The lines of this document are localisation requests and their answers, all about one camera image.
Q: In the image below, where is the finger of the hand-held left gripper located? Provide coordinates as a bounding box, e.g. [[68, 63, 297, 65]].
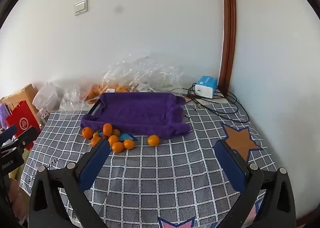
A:
[[0, 125, 17, 143], [11, 127, 38, 153]]

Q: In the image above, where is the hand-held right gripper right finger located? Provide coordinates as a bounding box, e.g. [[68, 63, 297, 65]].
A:
[[214, 139, 297, 228]]

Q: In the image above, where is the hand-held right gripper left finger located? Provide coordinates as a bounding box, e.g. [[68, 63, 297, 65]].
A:
[[28, 139, 112, 228]]

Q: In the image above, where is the purple towel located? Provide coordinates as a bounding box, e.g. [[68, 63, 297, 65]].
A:
[[80, 92, 191, 139]]

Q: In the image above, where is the red paper bag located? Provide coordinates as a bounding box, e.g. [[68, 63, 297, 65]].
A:
[[5, 100, 41, 150]]

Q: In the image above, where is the clear plastic bottle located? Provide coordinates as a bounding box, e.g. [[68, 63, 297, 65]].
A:
[[37, 108, 50, 126]]

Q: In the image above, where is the pink clothing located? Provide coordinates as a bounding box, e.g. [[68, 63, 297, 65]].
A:
[[7, 183, 29, 221]]

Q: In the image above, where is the brown cardboard box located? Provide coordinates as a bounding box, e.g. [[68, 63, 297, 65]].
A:
[[0, 84, 40, 118]]

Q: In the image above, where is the white plastic bag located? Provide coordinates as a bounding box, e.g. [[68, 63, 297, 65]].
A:
[[32, 82, 65, 111]]

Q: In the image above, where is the small clear plastic bag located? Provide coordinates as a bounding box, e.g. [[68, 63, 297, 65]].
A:
[[60, 86, 88, 112]]

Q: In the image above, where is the grey checkered cloth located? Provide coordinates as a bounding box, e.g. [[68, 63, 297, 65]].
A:
[[19, 98, 278, 228]]

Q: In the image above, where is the pile of bagged oranges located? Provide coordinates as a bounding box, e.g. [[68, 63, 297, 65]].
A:
[[87, 83, 131, 99]]

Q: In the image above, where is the blue and white box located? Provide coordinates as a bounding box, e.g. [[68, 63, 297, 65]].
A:
[[195, 76, 218, 99]]

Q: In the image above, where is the large clear plastic bag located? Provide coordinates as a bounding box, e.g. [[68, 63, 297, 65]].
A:
[[102, 53, 185, 94]]

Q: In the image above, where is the black cable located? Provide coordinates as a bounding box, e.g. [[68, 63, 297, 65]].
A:
[[184, 83, 250, 123]]

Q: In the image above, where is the wooden door frame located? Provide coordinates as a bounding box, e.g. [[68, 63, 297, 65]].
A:
[[219, 0, 237, 94]]

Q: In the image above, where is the white wall switch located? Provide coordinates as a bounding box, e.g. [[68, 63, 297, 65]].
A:
[[74, 0, 88, 16]]

